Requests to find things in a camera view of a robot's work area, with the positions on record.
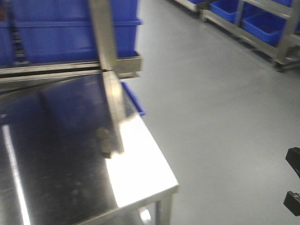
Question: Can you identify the large right blue bin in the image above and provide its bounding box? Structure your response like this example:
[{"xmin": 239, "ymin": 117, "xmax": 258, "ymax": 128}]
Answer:
[{"xmin": 11, "ymin": 0, "xmax": 142, "ymax": 63}]

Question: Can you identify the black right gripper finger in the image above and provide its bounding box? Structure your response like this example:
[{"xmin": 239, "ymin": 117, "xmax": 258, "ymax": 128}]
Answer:
[
  {"xmin": 285, "ymin": 147, "xmax": 300, "ymax": 176},
  {"xmin": 284, "ymin": 191, "xmax": 300, "ymax": 216}
]

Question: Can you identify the grey brake pad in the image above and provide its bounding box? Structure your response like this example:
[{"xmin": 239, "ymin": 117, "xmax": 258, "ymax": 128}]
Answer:
[{"xmin": 96, "ymin": 127, "xmax": 119, "ymax": 159}]

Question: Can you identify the blue background bin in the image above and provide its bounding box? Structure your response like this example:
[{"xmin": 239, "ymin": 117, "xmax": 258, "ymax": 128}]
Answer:
[
  {"xmin": 242, "ymin": 12, "xmax": 286, "ymax": 46},
  {"xmin": 210, "ymin": 0, "xmax": 239, "ymax": 23}
]

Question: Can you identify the stainless steel shelf rack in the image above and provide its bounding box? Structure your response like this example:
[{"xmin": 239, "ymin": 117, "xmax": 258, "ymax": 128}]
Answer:
[{"xmin": 0, "ymin": 0, "xmax": 179, "ymax": 225}]

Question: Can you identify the left blue plastic bin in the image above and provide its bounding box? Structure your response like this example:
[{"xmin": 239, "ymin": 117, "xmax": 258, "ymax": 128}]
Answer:
[{"xmin": 0, "ymin": 21, "xmax": 15, "ymax": 67}]

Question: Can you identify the background metal shelf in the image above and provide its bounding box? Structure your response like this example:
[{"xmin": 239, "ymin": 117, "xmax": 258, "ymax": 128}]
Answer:
[{"xmin": 178, "ymin": 0, "xmax": 300, "ymax": 71}]

